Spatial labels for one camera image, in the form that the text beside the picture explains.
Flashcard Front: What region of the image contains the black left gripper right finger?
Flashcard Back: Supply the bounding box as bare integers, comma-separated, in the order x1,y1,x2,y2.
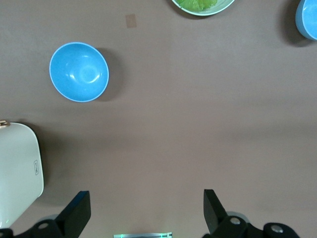
202,189,302,238

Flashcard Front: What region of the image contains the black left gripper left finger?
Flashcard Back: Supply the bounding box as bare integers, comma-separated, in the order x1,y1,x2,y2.
0,190,92,238

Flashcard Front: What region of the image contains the blue bowl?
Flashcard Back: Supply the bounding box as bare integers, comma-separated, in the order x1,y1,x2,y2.
295,0,317,41
49,41,110,103

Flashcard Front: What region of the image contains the cream white toaster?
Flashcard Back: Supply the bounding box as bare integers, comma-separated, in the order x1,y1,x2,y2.
0,120,45,229

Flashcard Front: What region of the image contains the brown tape patch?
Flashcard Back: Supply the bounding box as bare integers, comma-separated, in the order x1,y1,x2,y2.
125,14,138,29

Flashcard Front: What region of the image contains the pale green plate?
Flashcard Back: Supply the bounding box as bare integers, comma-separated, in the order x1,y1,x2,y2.
170,0,236,17

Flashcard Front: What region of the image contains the green lettuce leaf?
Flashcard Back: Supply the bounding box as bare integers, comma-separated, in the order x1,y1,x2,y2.
176,0,218,12

